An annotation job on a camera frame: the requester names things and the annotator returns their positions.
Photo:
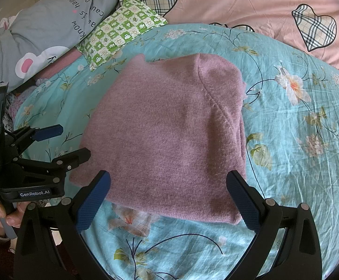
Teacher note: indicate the teal floral bedsheet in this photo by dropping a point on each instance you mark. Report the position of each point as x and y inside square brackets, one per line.
[289, 166]

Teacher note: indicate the pink quilt with plaid hearts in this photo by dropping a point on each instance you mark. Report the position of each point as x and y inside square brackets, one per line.
[245, 3]

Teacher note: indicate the green checkered pillow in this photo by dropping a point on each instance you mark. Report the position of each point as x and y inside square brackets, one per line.
[123, 29]

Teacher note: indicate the grey printed quilt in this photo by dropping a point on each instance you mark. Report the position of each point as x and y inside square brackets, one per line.
[35, 32]

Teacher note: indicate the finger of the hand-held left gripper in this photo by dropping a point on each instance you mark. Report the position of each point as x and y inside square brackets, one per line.
[73, 159]
[48, 131]

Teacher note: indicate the pink knit sweater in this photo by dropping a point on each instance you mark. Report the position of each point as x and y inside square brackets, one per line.
[163, 134]

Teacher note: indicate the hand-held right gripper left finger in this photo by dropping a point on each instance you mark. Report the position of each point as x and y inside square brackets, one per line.
[93, 198]

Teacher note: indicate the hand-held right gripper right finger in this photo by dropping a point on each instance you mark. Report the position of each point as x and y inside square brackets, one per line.
[245, 201]

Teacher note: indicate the pale floral cloth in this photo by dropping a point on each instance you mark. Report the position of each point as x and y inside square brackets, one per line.
[19, 105]

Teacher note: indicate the mauve sheet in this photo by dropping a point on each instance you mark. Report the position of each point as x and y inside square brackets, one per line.
[61, 64]

